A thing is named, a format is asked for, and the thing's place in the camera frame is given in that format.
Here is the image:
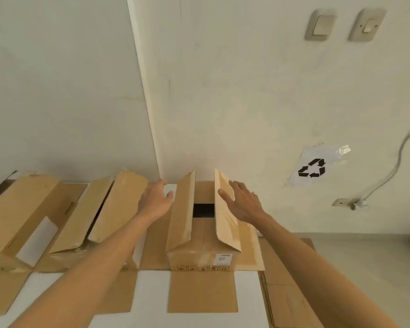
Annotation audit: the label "person's right hand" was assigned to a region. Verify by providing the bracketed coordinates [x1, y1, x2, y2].
[218, 180, 271, 233]

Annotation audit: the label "person's left hand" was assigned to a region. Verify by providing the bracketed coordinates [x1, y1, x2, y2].
[137, 179, 175, 222]

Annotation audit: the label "person's right forearm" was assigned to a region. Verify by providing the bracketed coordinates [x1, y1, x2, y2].
[254, 215, 400, 328]

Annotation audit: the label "person's left forearm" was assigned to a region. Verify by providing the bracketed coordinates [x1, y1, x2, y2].
[10, 211, 163, 328]

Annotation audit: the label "open cardboard box white label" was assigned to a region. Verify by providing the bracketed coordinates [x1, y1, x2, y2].
[166, 168, 266, 272]

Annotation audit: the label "open cardboard box taped flaps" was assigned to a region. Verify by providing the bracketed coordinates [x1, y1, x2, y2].
[38, 171, 148, 272]

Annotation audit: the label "taped recycling symbol sign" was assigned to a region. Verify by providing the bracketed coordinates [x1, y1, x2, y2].
[287, 144, 351, 187]

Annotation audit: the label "flattened cardboard sheet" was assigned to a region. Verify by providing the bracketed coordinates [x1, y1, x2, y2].
[101, 215, 266, 313]
[0, 182, 89, 317]

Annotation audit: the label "flat cardboard piece with creases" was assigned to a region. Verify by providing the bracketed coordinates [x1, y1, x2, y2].
[259, 237, 326, 328]

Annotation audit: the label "white paper sheet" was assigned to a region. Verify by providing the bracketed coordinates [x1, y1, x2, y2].
[15, 216, 59, 267]

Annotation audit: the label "large open cardboard box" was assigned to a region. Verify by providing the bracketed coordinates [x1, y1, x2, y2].
[0, 171, 61, 274]

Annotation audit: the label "white wall socket with plug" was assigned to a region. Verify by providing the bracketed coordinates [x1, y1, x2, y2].
[332, 197, 368, 211]

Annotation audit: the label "white power cable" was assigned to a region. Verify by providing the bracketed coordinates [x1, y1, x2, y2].
[360, 114, 410, 202]

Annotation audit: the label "beige wall switch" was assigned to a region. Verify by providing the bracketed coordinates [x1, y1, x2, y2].
[348, 8, 387, 43]
[304, 8, 338, 41]

